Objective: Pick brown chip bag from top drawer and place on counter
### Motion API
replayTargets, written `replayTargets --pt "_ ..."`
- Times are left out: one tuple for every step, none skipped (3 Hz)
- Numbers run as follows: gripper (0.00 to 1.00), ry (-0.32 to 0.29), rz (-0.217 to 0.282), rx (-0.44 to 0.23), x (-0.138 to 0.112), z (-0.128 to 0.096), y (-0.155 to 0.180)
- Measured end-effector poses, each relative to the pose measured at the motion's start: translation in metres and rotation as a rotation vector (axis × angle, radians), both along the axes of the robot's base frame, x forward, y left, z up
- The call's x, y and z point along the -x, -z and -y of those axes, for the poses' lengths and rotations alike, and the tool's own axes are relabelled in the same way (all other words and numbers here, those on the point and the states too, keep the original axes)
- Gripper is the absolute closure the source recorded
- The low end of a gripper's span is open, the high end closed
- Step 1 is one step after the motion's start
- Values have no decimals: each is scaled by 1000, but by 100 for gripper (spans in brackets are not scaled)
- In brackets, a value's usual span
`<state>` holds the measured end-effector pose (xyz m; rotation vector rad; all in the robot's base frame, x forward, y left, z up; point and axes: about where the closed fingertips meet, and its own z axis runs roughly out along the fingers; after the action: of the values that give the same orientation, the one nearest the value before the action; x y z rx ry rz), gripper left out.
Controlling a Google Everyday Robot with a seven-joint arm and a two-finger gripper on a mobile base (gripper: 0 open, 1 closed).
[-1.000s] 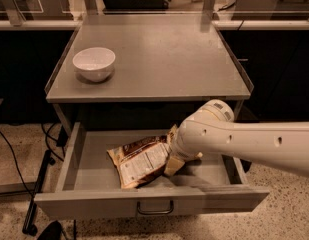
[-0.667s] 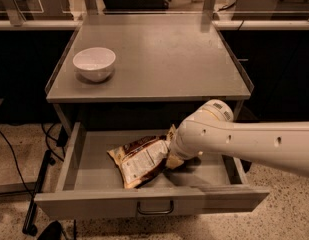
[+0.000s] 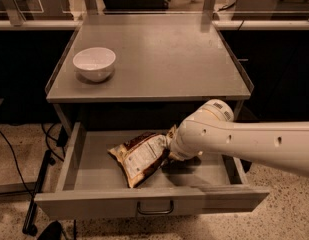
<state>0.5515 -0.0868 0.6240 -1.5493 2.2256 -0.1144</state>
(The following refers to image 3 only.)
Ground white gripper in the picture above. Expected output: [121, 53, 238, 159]
[168, 130, 199, 161]

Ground brown chip bag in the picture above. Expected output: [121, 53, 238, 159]
[108, 126, 176, 188]

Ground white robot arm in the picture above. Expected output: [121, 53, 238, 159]
[169, 99, 309, 177]

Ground open grey drawer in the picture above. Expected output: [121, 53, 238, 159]
[35, 122, 269, 220]

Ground grey metal cabinet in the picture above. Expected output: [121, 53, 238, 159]
[46, 13, 253, 131]

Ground white ceramic bowl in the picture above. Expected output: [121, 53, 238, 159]
[73, 47, 116, 82]

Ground black wheeled stand base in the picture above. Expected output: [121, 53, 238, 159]
[21, 149, 57, 237]

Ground black drawer handle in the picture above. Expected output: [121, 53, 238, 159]
[137, 200, 174, 216]

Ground black cable on floor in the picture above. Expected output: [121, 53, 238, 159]
[0, 125, 37, 198]

